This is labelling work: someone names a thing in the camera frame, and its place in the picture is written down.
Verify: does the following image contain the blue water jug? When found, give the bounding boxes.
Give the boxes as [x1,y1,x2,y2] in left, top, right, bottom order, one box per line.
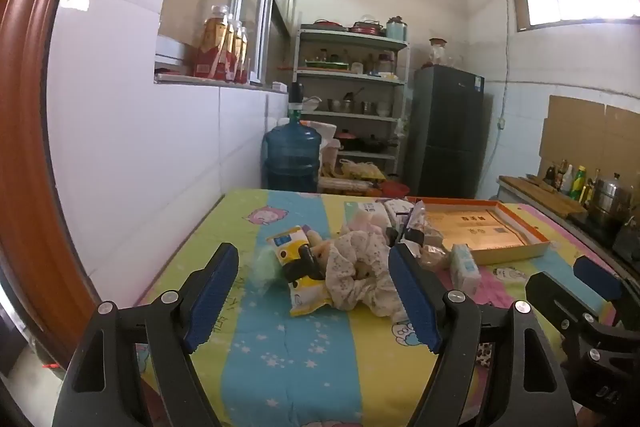
[261,117,322,194]

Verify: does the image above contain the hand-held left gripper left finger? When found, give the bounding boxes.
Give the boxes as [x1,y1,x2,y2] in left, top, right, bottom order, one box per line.
[52,243,240,427]

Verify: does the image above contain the cardboard wall sheets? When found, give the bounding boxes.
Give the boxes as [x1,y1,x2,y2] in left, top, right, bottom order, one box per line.
[537,94,640,180]

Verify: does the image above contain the white counter cabinet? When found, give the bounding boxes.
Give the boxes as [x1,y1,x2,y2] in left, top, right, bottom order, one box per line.
[496,177,571,220]

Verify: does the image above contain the steel pot with ladle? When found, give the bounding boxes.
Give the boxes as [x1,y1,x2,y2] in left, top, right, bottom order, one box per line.
[327,89,363,114]

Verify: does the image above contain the plastic bread bun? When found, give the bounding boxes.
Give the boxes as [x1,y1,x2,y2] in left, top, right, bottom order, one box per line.
[417,229,453,273]

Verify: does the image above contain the black wok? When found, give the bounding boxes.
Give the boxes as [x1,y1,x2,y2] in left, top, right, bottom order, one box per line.
[357,136,401,154]

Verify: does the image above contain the brown wooden door frame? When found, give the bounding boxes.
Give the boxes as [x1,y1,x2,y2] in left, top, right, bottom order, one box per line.
[0,0,136,375]

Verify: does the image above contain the white metal shelving rack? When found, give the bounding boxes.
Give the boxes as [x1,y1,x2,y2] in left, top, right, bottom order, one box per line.
[292,24,411,180]

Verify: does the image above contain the pale green soft pouf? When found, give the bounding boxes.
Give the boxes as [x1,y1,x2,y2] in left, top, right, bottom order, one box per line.
[249,248,283,297]

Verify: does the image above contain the white flour sack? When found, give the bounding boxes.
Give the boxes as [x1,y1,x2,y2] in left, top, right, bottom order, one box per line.
[300,119,341,145]

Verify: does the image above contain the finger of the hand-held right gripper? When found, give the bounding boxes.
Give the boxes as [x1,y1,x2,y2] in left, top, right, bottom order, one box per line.
[572,254,626,308]
[526,272,608,333]

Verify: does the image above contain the white wall cable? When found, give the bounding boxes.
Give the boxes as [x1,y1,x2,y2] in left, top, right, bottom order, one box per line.
[482,0,516,198]

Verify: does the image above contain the orange drink bottle red label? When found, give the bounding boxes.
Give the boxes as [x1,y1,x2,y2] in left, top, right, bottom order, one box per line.
[222,14,240,82]
[234,21,246,82]
[192,4,231,80]

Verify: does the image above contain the orange rimmed cardboard box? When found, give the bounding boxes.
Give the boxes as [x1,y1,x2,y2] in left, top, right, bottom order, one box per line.
[405,196,552,266]

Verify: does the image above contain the leopard print scrunchie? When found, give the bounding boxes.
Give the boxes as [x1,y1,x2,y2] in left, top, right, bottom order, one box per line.
[475,341,497,368]

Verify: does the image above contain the dark grey refrigerator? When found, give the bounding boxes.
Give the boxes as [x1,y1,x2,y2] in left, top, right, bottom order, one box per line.
[404,64,487,200]

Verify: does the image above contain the black water pump dispenser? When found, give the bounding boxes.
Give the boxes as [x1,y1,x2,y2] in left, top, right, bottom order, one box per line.
[289,82,306,120]

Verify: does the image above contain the beige floral cloth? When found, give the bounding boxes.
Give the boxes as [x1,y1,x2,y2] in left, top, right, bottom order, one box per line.
[320,229,413,324]

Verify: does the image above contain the pink plush bunny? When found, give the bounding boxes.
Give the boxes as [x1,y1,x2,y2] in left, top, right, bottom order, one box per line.
[345,209,393,239]

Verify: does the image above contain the red pot glass lid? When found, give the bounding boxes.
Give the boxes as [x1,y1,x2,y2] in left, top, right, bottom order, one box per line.
[350,14,386,35]

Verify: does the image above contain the small white sack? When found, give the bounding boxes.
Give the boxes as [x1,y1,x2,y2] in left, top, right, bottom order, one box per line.
[322,139,346,178]

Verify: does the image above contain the egg tray in plastic bag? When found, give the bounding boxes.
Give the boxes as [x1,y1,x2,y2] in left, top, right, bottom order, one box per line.
[340,159,387,182]

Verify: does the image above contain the yellow cartoon print packet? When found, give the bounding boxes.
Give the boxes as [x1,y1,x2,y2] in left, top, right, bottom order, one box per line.
[265,224,337,319]

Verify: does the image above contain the green white tissue pack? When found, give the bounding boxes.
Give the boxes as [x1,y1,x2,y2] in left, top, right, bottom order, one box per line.
[345,201,386,220]

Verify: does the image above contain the beige plush bear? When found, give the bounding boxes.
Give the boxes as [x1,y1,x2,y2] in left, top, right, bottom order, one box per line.
[306,241,335,269]

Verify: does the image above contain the glass jar red lid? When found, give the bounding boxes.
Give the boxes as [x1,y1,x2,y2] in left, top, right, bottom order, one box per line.
[429,38,449,68]

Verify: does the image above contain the packaged dry noodles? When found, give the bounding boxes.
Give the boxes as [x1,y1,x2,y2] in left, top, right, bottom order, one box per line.
[319,177,373,195]

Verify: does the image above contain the steel stock pot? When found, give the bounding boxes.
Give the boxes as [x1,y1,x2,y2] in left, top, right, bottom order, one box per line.
[590,174,638,228]

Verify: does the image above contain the black induction cooker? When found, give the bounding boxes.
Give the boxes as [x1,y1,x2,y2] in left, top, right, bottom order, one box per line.
[567,212,631,248]

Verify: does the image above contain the white blue tissue pack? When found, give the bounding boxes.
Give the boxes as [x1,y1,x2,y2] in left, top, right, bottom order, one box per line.
[450,243,483,294]

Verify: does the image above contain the purple white plastic packet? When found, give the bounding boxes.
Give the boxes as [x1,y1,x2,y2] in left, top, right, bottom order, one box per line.
[397,201,431,249]

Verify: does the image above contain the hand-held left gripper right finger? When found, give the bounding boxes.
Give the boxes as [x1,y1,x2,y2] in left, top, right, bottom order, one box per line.
[389,243,578,427]

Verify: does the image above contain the teal canister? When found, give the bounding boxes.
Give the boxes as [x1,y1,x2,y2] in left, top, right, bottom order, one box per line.
[386,16,408,42]

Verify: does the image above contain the red plastic basin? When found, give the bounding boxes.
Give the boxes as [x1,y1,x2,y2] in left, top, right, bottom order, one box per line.
[381,179,408,200]

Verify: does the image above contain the wooden cutting board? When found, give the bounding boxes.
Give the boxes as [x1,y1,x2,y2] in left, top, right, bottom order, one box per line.
[500,176,588,218]

